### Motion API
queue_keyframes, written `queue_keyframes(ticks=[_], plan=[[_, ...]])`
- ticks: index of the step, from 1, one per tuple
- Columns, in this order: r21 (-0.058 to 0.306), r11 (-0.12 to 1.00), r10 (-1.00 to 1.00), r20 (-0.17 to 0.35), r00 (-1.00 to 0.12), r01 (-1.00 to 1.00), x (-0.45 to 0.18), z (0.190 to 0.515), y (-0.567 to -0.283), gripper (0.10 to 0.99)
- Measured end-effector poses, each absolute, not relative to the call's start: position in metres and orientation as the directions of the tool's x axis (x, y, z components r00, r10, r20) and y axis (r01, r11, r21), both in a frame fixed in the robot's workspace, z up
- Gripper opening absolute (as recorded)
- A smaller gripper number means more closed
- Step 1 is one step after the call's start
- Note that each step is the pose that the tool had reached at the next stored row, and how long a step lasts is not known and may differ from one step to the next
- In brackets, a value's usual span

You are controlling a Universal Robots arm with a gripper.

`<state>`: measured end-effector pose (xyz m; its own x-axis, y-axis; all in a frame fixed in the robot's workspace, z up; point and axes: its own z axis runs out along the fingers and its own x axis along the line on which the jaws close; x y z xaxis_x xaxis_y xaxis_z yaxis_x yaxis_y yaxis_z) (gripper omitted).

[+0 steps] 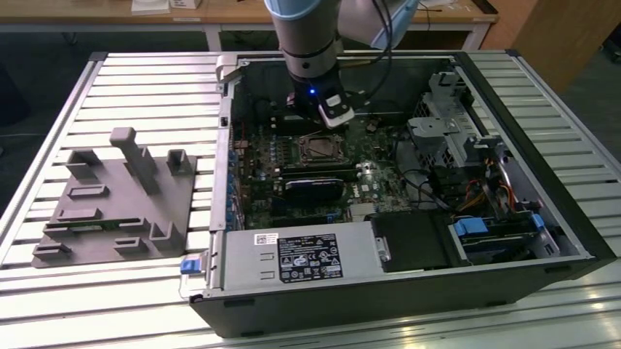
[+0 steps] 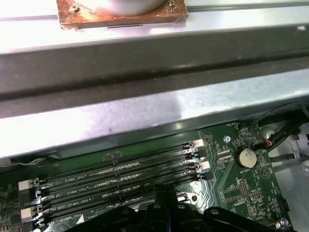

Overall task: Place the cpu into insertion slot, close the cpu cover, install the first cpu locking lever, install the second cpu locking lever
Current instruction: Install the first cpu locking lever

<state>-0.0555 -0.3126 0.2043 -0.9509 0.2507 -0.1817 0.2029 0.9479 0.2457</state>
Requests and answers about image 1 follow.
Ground metal socket cover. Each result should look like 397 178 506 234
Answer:
297 135 347 163

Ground silver CPU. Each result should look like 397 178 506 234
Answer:
309 140 339 158

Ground CPU socket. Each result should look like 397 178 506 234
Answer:
296 132 349 165

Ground black graphics card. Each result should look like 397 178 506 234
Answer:
280 176 345 201

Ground green motherboard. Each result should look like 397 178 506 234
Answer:
229 115 417 232

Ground small silver heatsink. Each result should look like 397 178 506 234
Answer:
349 203 377 222

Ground grey metal drive cage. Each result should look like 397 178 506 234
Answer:
405 71 491 170

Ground white papers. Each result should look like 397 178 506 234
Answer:
419 0 467 11

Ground grey power supply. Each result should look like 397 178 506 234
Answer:
220 221 380 292

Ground black plastic shroud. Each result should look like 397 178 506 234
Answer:
371 210 460 274

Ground hard disk in blue carrier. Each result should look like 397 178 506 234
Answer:
448 214 532 263

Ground grey parts rack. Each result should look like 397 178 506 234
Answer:
30 127 200 270

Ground blue case latch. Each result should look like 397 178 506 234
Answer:
178 256 205 277

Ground wooden desk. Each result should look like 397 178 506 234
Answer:
0 0 499 52

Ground green RAM stick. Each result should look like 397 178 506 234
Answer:
65 220 120 231

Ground wooden cabinet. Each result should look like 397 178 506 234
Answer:
484 0 621 94

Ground black PC case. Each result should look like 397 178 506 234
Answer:
188 49 619 339

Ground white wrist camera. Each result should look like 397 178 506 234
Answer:
317 92 356 129

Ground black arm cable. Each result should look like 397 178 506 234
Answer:
360 0 395 107

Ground black wire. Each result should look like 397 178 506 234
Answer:
400 169 452 212

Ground orange and yellow wires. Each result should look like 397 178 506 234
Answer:
455 180 516 212

